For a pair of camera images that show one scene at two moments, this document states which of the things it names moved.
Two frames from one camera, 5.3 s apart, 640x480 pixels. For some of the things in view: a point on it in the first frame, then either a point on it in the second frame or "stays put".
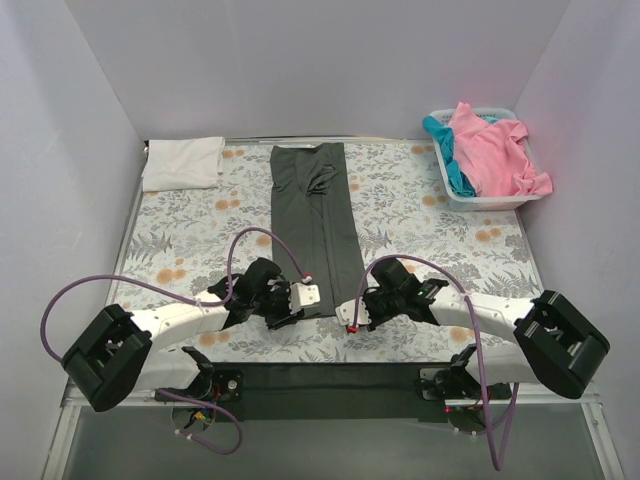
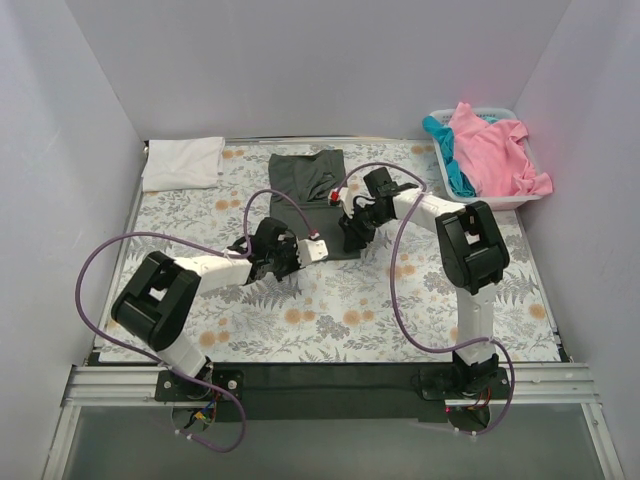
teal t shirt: x=460 y=181 stays put
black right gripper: x=373 y=307 → x=353 y=232
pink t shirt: x=493 y=156 stays put
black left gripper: x=279 y=307 → x=288 y=258
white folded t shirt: x=183 y=163 stays put
